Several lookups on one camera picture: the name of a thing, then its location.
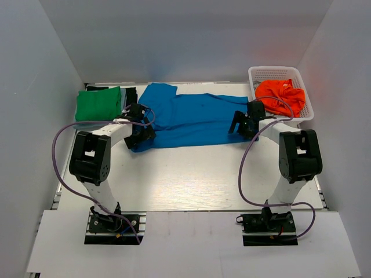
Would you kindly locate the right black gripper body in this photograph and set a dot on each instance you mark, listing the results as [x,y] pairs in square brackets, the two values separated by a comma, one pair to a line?
[251,134]

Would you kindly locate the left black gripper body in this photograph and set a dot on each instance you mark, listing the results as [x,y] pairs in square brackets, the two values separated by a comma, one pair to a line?
[142,129]

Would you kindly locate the white plastic basket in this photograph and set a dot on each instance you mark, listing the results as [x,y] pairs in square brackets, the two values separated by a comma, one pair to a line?
[259,74]

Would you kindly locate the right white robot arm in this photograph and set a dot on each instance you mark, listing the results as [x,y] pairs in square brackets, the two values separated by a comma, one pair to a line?
[299,156]

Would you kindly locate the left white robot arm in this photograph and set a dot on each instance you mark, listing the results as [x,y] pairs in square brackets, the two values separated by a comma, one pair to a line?
[90,162]

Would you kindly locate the grey t-shirt in basket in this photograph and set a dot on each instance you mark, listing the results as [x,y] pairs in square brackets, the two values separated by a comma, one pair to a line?
[256,84]

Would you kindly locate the folded black t-shirt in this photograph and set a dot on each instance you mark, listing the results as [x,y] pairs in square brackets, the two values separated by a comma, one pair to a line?
[128,95]

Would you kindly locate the orange t-shirt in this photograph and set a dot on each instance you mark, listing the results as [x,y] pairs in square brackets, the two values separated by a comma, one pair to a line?
[280,97]

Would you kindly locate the folded green t-shirt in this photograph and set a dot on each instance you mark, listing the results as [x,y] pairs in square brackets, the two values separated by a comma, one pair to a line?
[97,105]

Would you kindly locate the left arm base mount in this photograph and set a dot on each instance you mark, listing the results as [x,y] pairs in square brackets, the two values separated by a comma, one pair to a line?
[119,234]

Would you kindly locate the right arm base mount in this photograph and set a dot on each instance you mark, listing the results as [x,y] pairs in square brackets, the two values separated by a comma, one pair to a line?
[264,230]

